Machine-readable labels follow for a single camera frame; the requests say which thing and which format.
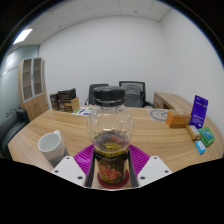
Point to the wooden glass-door shelf cabinet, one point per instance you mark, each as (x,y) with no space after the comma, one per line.
(35,106)

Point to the yellow-brown snack pack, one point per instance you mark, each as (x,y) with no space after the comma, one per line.
(193,132)

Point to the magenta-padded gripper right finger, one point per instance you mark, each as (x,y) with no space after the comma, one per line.
(155,170)

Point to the round printed paper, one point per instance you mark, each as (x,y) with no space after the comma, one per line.
(157,115)

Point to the tan cardboard box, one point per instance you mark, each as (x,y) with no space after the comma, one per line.
(71,106)

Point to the green and white leaflet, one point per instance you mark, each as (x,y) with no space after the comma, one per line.
(81,111)

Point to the black office chair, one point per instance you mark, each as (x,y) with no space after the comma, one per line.
(90,96)

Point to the green folded cloth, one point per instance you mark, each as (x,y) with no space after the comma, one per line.
(207,136)

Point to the long ceiling light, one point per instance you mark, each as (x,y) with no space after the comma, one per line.
(22,36)

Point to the black leather sofa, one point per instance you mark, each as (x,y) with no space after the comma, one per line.
(11,128)

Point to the grey mesh office chair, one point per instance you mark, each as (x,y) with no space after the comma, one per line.
(135,95)

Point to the wide dark brown box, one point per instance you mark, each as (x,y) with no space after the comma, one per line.
(66,94)

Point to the clear drink bottle black cap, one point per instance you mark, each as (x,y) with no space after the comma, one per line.
(110,133)

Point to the small light blue box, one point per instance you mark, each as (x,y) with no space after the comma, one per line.
(200,147)

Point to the small dark brown box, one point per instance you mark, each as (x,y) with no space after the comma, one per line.
(54,102)

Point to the wooden side cabinet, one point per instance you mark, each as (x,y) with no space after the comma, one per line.
(171,100)

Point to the purple standing pouch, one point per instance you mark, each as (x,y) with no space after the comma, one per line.
(199,111)

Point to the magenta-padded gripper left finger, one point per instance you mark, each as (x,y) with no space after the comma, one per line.
(68,170)

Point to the white and grey mug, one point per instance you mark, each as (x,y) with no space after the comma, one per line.
(51,146)

